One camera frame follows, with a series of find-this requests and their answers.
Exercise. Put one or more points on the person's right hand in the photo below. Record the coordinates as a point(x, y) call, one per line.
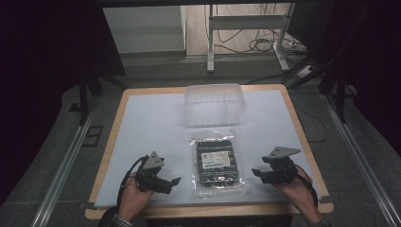
point(298, 194)

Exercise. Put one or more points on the clear plastic bag dark contents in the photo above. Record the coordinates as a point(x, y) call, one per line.
point(217, 165)

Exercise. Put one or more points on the white table mat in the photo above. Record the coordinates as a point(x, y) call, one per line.
point(151, 132)

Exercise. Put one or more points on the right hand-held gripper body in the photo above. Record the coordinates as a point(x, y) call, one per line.
point(280, 167)

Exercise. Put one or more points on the white power strip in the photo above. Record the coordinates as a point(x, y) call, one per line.
point(305, 70)

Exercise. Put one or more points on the black stand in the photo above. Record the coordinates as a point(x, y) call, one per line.
point(86, 85)
point(339, 75)

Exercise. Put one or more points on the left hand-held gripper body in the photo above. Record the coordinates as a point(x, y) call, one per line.
point(150, 176)

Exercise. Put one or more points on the black floor socket plate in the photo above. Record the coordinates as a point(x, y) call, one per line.
point(92, 136)

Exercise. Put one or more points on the person's left hand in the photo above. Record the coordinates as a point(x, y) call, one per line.
point(134, 198)

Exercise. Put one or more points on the aluminium floor rail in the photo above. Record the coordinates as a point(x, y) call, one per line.
point(362, 164)
point(61, 176)

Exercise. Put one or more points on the clear plastic storage box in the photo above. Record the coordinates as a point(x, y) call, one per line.
point(215, 104)

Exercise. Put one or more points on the white metal desk frame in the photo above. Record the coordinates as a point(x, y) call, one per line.
point(242, 22)

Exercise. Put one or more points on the grey wall panel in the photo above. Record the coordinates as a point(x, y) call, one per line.
point(143, 28)

